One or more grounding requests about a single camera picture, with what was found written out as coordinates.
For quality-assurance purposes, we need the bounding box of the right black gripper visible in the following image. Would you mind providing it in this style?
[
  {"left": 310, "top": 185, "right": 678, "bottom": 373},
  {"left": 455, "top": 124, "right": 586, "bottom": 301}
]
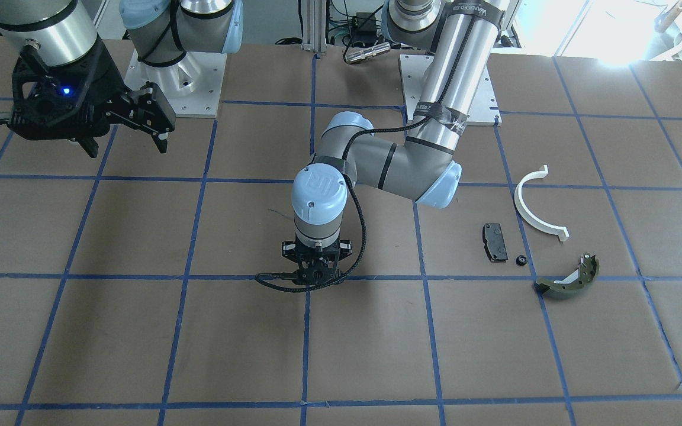
[{"left": 74, "top": 36, "right": 176, "bottom": 159}]

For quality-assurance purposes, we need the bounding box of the brown paper table cover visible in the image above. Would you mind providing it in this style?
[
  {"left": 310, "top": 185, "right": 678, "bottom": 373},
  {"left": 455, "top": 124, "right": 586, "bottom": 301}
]
[{"left": 0, "top": 35, "right": 682, "bottom": 426}]

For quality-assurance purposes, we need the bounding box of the green curved brake shoe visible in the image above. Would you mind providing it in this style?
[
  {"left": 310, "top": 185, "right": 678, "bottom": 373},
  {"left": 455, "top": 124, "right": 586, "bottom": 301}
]
[{"left": 533, "top": 253, "right": 599, "bottom": 299}]

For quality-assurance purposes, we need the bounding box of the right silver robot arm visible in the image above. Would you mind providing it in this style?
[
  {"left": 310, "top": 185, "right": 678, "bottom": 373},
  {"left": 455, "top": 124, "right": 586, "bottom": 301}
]
[{"left": 0, "top": 1, "right": 243, "bottom": 157}]

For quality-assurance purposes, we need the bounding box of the braided black camera cable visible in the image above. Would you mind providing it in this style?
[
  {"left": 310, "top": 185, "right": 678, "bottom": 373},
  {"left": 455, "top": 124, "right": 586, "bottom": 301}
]
[{"left": 255, "top": 12, "right": 478, "bottom": 293}]

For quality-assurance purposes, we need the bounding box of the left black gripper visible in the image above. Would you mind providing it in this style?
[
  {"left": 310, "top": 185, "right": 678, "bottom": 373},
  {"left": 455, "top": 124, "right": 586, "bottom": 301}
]
[{"left": 282, "top": 239, "right": 352, "bottom": 267}]

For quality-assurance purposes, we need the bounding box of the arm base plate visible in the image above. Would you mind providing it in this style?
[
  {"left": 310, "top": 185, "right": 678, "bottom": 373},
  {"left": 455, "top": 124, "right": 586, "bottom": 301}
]
[
  {"left": 124, "top": 52, "right": 229, "bottom": 118},
  {"left": 400, "top": 54, "right": 503, "bottom": 126}
]

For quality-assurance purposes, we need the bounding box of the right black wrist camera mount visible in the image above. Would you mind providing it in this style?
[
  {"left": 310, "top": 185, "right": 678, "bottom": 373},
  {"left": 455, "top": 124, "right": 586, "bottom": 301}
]
[{"left": 7, "top": 57, "right": 110, "bottom": 140}]

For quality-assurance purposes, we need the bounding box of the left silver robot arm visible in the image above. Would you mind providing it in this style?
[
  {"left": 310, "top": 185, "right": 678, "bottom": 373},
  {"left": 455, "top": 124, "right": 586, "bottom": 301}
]
[{"left": 282, "top": 1, "right": 509, "bottom": 267}]

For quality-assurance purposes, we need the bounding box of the black brake pad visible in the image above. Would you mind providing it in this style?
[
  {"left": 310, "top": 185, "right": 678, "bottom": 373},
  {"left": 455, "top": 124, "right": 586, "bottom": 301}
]
[{"left": 482, "top": 223, "right": 508, "bottom": 262}]

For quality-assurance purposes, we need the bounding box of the white curved plastic bracket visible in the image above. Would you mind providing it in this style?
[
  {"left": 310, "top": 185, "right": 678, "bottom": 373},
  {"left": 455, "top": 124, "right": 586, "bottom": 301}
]
[{"left": 514, "top": 164, "right": 571, "bottom": 243}]

